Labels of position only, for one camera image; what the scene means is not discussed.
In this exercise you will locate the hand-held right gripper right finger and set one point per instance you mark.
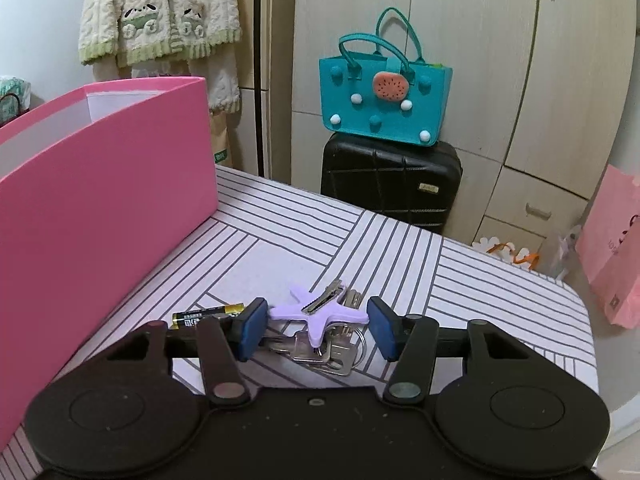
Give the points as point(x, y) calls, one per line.
point(382, 327)

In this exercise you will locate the bunch of keys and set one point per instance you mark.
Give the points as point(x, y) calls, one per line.
point(335, 355)

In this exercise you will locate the pink cardboard box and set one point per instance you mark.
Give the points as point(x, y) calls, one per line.
point(100, 210)

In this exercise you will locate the clear plastic bag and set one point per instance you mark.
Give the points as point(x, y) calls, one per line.
point(567, 250)

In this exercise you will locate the beige wardrobe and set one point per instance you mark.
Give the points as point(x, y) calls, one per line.
point(500, 60)

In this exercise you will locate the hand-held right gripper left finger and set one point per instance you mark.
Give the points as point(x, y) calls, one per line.
point(252, 327)

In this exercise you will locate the large brown paper bag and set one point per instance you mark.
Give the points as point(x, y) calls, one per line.
point(220, 140)

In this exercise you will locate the green patterned pack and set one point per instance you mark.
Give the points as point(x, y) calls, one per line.
point(12, 95)

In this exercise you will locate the black clothes rack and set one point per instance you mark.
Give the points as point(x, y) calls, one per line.
point(259, 110)

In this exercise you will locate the pink shopping bag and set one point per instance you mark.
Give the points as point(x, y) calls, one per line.
point(615, 260)

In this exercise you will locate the beige cabinet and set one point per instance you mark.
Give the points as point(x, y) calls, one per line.
point(280, 60)

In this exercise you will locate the black suitcase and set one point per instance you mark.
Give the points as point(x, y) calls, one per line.
point(380, 180)

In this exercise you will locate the striped tablecloth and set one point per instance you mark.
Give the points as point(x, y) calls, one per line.
point(400, 260)

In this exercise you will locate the black and gold battery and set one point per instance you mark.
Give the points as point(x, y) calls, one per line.
point(185, 319)

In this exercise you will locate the teal felt handbag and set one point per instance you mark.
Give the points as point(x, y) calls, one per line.
point(350, 100)

